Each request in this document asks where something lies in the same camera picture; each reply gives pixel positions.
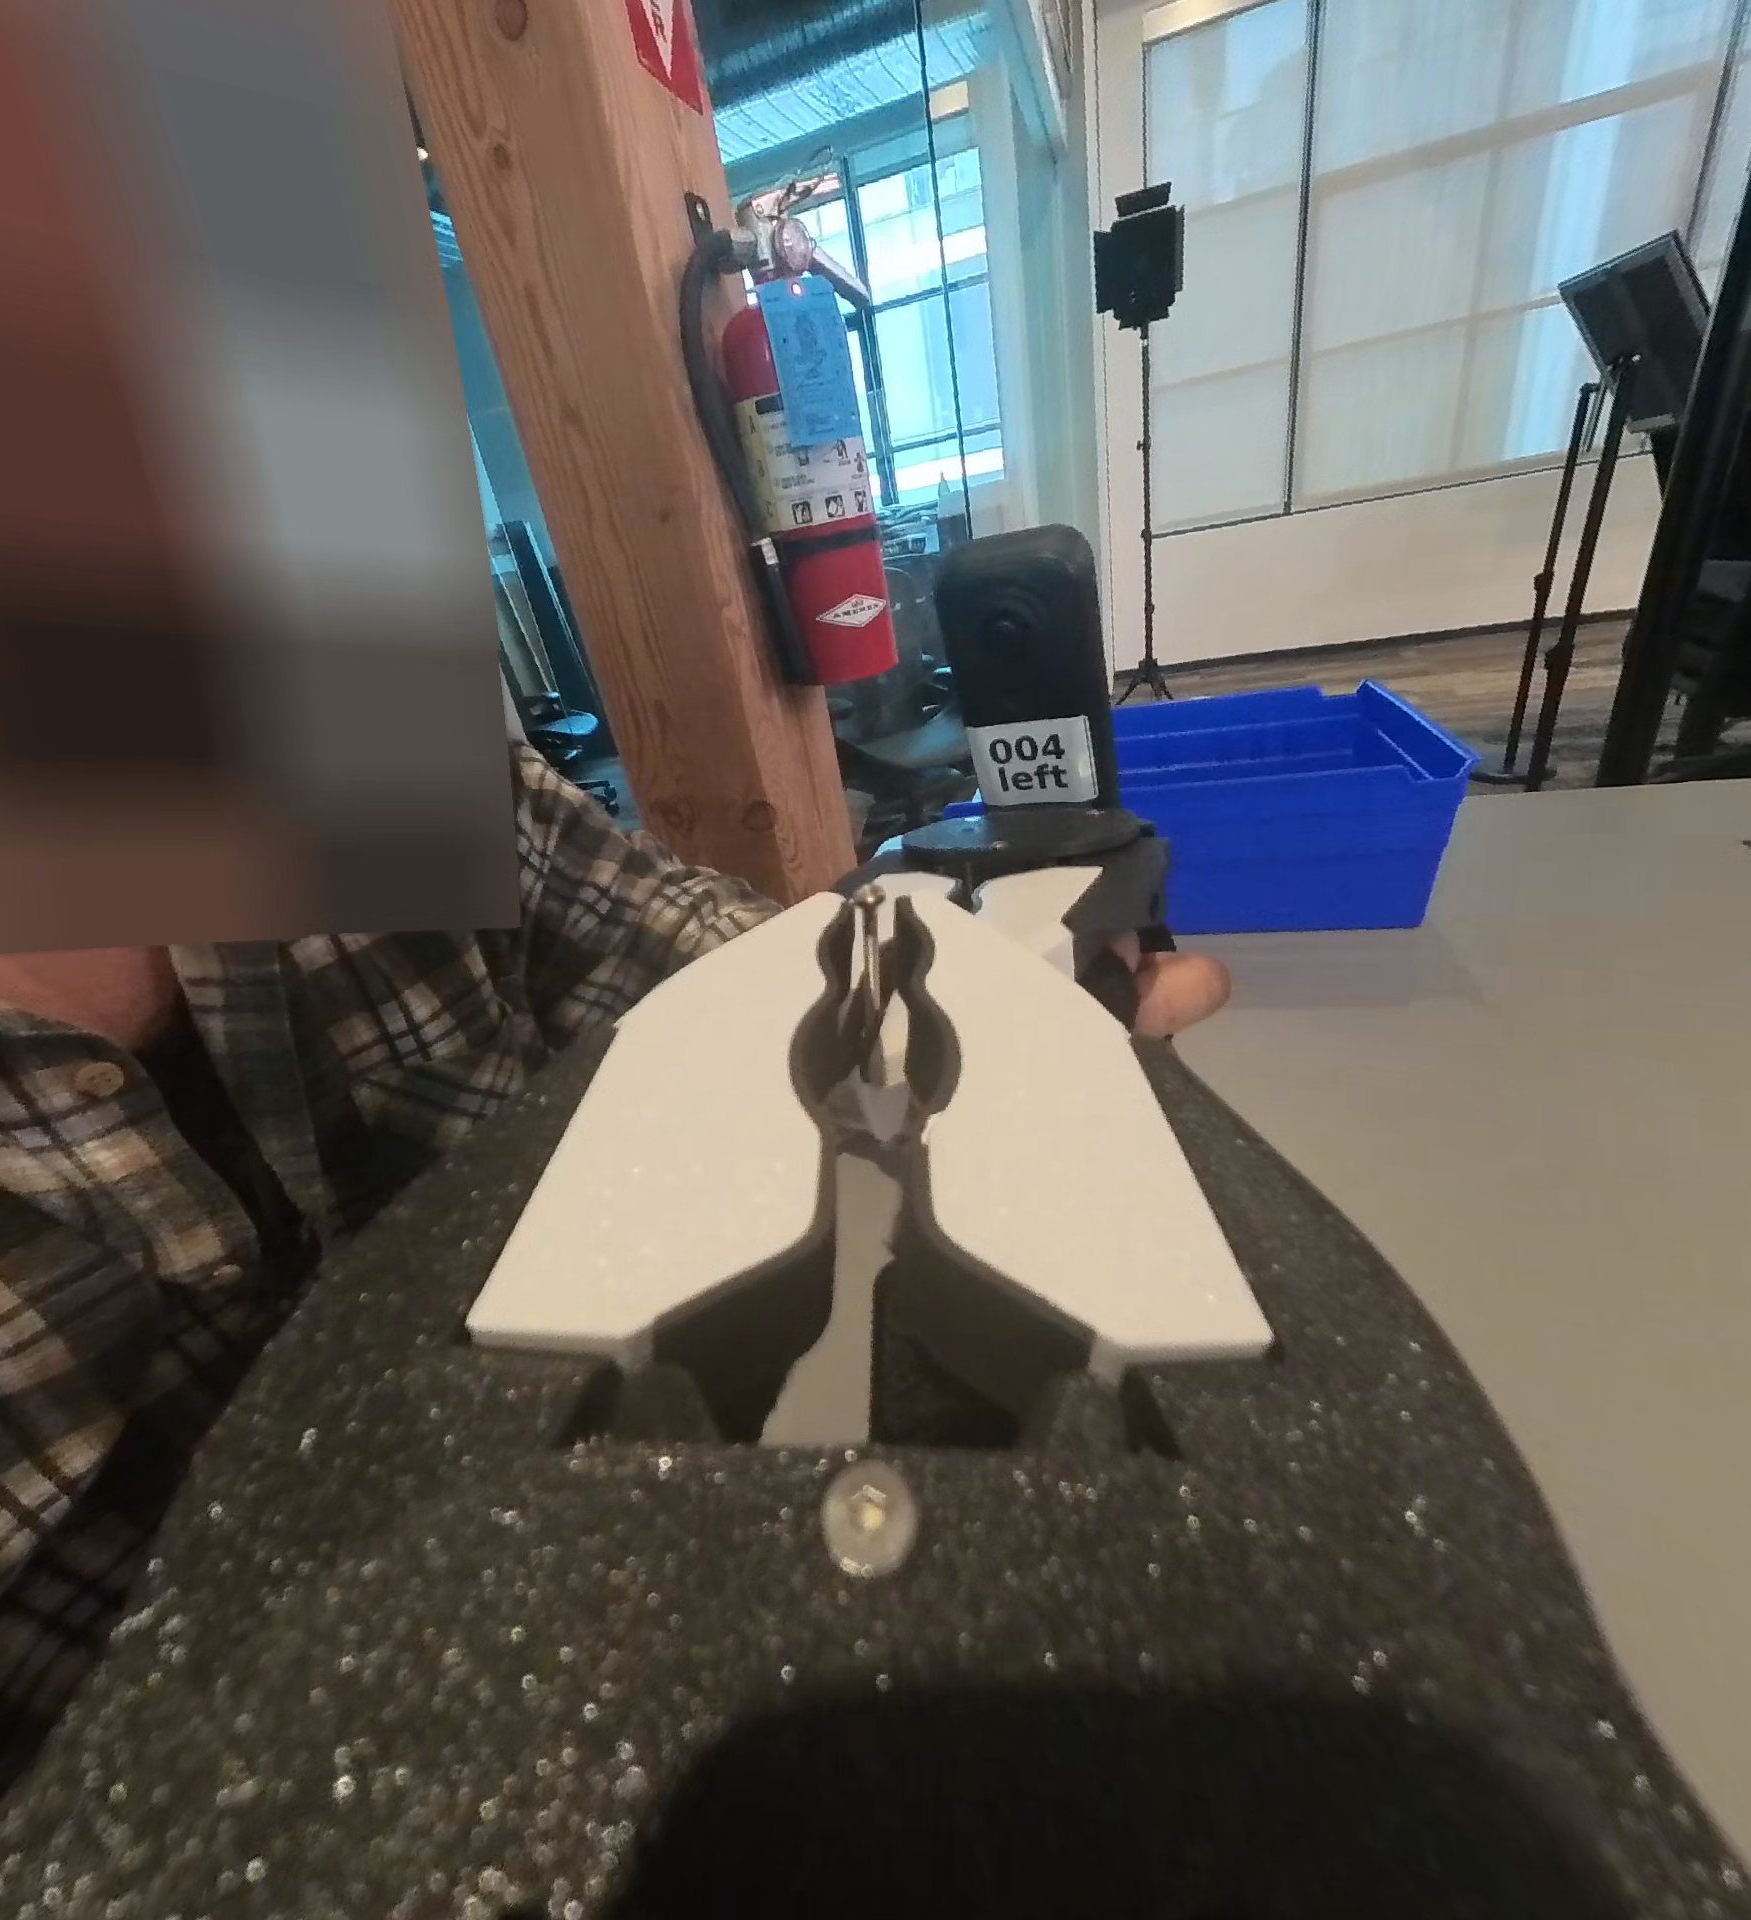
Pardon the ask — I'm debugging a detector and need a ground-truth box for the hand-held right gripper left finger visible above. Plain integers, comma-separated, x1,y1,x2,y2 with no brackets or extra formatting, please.
465,891,866,1363

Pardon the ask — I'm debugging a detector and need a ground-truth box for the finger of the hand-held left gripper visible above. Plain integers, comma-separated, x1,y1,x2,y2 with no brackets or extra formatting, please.
968,878,1081,976

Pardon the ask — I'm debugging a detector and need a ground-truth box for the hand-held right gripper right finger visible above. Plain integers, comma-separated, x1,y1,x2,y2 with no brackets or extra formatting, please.
894,894,1282,1367

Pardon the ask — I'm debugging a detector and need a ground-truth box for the blue plastic bin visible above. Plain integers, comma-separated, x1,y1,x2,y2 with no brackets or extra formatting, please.
943,681,1480,935

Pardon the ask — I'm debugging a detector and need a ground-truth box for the person's left forearm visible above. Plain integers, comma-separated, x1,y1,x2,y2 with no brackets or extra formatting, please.
514,742,791,1081

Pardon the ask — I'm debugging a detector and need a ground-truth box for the person's left hand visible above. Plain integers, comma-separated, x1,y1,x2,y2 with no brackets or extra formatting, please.
1133,948,1235,1041

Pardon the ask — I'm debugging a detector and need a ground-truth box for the red fire extinguisher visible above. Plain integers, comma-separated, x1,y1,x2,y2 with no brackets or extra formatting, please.
681,149,902,689

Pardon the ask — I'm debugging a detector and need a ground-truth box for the black light stand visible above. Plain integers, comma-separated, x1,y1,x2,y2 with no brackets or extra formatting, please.
1111,327,1181,708

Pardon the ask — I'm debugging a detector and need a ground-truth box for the blue paper tag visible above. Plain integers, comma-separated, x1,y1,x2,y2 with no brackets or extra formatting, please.
754,283,861,452

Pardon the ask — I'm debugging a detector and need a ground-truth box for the wooden pillar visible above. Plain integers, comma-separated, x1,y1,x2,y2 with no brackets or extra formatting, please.
391,0,861,905

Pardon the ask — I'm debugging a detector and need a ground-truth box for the black panel stand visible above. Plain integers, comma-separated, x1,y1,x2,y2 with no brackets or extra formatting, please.
1475,381,1631,792

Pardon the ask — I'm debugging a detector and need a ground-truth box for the person's plaid shirt torso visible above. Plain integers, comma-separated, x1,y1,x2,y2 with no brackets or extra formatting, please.
0,929,547,1801

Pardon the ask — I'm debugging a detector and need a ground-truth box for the grey panel light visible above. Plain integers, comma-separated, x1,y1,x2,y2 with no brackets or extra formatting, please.
1557,231,1715,434

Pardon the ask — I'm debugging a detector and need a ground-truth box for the black pole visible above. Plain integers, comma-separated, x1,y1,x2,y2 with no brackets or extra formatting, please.
1596,0,1751,788

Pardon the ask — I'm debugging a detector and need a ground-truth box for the red wall sign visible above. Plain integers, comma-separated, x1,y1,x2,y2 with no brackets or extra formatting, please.
623,0,709,118

